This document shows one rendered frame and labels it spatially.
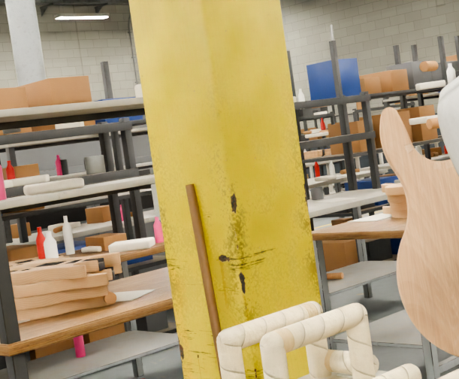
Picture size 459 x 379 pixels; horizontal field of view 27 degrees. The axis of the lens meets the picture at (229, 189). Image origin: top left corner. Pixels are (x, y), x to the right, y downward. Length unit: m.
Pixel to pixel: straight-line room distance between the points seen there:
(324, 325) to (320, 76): 7.55
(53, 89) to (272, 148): 4.34
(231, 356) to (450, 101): 0.43
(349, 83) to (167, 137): 6.47
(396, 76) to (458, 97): 8.21
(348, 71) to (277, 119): 6.42
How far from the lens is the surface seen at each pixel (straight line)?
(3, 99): 6.43
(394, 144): 1.50
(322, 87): 8.75
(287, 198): 2.36
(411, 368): 1.29
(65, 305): 3.63
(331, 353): 1.38
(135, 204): 6.02
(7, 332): 3.20
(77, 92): 6.67
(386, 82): 9.30
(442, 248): 1.50
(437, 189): 1.50
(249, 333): 1.27
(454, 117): 1.13
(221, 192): 2.24
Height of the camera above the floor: 1.46
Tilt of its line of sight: 3 degrees down
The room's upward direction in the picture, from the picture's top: 8 degrees counter-clockwise
